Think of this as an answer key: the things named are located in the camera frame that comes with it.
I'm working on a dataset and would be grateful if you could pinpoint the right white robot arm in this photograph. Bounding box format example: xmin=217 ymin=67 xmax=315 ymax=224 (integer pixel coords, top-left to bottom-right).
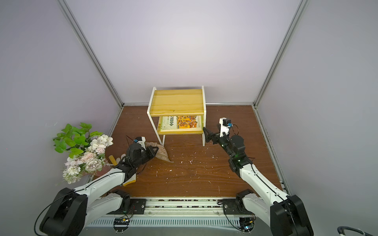
xmin=203 ymin=128 xmax=314 ymax=236

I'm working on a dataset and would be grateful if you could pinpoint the black cable bottom right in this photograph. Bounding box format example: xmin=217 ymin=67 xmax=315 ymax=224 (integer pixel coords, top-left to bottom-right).
xmin=337 ymin=226 xmax=376 ymax=236

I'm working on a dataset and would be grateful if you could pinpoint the illustrated picture book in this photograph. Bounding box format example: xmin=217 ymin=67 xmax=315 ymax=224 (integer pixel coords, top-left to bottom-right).
xmin=160 ymin=116 xmax=202 ymax=132

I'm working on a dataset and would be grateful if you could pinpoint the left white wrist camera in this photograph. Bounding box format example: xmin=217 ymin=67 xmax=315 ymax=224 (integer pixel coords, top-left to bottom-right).
xmin=133 ymin=136 xmax=146 ymax=149

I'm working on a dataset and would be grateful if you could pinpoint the artificial flower bouquet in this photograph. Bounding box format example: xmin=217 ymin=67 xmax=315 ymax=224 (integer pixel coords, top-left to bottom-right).
xmin=53 ymin=123 xmax=113 ymax=184

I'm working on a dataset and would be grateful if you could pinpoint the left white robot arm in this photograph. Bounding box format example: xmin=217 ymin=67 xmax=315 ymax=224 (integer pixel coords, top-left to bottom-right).
xmin=34 ymin=142 xmax=159 ymax=236

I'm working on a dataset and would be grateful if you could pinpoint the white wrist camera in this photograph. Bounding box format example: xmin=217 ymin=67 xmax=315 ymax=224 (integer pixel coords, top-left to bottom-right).
xmin=219 ymin=118 xmax=233 ymax=138
xmin=133 ymin=136 xmax=146 ymax=149

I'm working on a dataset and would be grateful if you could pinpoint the white work glove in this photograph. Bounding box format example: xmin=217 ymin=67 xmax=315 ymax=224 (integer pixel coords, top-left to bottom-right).
xmin=115 ymin=153 xmax=137 ymax=186

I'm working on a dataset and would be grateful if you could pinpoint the small circuit board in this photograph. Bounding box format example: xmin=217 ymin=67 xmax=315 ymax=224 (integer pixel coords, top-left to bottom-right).
xmin=238 ymin=217 xmax=256 ymax=233
xmin=113 ymin=217 xmax=131 ymax=234

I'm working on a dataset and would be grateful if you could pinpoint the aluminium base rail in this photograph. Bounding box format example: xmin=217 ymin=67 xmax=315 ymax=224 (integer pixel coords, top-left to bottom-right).
xmin=90 ymin=197 xmax=264 ymax=230

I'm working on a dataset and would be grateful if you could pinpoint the right small circuit board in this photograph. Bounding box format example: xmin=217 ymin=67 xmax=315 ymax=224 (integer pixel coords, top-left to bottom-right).
xmin=238 ymin=217 xmax=256 ymax=233

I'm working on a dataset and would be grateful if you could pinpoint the yellow handled tool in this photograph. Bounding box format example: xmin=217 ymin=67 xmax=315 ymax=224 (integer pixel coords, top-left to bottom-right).
xmin=108 ymin=155 xmax=117 ymax=166

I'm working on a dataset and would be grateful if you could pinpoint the left small circuit board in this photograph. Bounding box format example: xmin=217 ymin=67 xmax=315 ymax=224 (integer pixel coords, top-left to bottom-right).
xmin=113 ymin=217 xmax=131 ymax=234

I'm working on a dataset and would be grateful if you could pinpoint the beige striped cloth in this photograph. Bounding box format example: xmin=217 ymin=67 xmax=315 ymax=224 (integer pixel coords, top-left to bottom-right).
xmin=145 ymin=142 xmax=173 ymax=163

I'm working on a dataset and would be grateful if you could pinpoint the white metal yellow wood bookshelf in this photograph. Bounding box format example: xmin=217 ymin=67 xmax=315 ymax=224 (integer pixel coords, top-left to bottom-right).
xmin=147 ymin=87 xmax=207 ymax=146

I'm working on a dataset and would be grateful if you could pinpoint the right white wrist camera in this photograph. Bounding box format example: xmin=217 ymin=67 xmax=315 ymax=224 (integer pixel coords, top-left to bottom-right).
xmin=219 ymin=118 xmax=233 ymax=138

